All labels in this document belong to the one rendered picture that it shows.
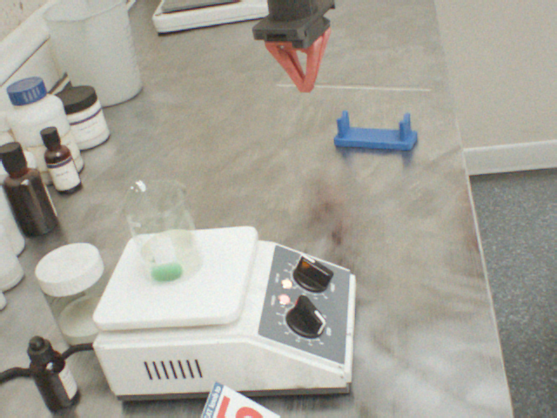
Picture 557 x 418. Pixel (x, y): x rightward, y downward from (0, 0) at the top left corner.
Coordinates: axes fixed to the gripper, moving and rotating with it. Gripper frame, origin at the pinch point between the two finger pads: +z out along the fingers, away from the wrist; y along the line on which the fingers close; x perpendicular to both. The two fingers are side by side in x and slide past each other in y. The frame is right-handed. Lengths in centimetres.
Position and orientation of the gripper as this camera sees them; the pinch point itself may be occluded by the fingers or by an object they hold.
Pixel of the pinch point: (305, 84)
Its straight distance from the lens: 94.0
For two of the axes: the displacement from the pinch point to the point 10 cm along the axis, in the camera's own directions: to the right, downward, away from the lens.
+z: 1.7, 8.3, 5.3
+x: 8.9, 1.0, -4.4
